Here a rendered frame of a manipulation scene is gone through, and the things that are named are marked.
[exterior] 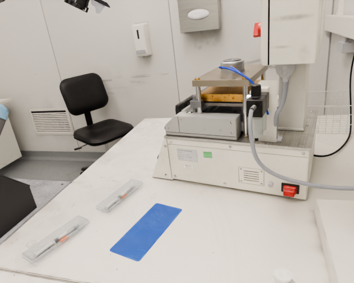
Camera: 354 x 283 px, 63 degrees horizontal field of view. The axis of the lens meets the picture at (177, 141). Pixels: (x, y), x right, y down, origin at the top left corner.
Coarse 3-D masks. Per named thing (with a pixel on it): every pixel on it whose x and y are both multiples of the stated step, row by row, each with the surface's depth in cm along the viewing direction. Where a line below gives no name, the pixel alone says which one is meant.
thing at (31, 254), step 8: (80, 216) 88; (72, 224) 85; (80, 224) 84; (56, 232) 82; (64, 232) 81; (40, 240) 79; (48, 240) 79; (56, 240) 79; (32, 248) 77; (40, 248) 76; (48, 248) 76; (24, 256) 74; (32, 256) 74
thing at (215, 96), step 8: (256, 80) 103; (208, 88) 100; (216, 88) 99; (224, 88) 98; (232, 88) 96; (240, 88) 95; (248, 88) 94; (208, 96) 93; (216, 96) 92; (224, 96) 91; (232, 96) 90; (240, 96) 88; (208, 104) 94; (216, 104) 93; (224, 104) 92; (232, 104) 91; (240, 104) 90
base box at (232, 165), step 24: (168, 144) 100; (192, 144) 95; (216, 144) 91; (312, 144) 93; (168, 168) 104; (192, 168) 99; (216, 168) 95; (240, 168) 91; (288, 168) 83; (264, 192) 90; (288, 192) 82
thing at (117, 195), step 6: (132, 180) 105; (126, 186) 101; (132, 186) 101; (114, 192) 99; (120, 192) 98; (126, 192) 98; (108, 198) 95; (114, 198) 95; (120, 198) 95; (102, 204) 92; (108, 204) 92; (114, 204) 92
